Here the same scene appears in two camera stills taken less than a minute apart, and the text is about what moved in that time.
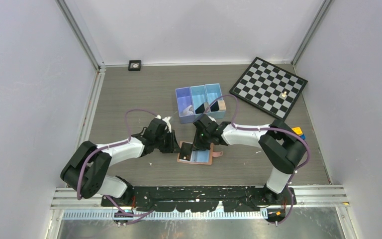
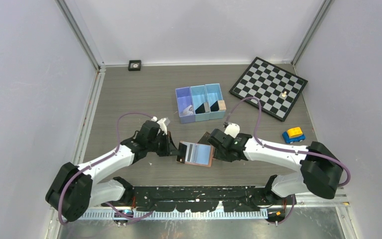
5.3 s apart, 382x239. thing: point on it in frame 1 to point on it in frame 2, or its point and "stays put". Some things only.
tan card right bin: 222,105 stays put
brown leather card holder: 187,154 stays put
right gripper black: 197,145 to 218,155
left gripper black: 173,147 stays put
